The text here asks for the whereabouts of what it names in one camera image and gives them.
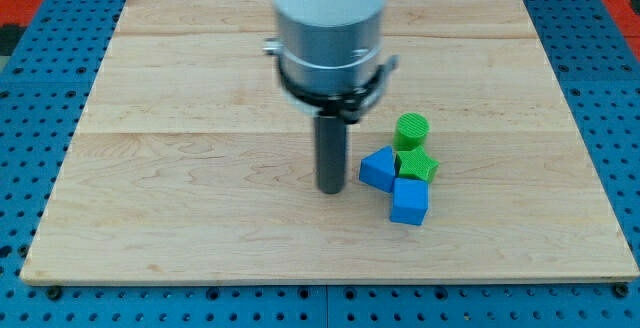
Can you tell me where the green cylinder block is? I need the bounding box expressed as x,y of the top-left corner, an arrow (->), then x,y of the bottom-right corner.
393,112 -> 430,151

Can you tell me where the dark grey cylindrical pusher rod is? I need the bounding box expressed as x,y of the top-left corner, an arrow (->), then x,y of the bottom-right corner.
313,116 -> 347,194

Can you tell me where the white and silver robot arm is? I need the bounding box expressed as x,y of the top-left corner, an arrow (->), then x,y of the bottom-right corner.
264,0 -> 398,124

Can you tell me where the wooden board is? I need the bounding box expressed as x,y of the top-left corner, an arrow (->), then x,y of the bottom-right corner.
21,0 -> 639,286

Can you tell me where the green star block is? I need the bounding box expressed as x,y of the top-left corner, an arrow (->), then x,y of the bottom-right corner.
395,146 -> 440,183

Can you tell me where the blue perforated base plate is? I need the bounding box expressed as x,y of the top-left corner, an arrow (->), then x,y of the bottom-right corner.
1,0 -> 639,327

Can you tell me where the blue cube block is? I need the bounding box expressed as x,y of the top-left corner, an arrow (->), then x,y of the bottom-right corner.
390,178 -> 429,226

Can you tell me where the blue triangular prism block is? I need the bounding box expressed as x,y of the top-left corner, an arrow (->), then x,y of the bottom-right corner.
359,146 -> 396,193

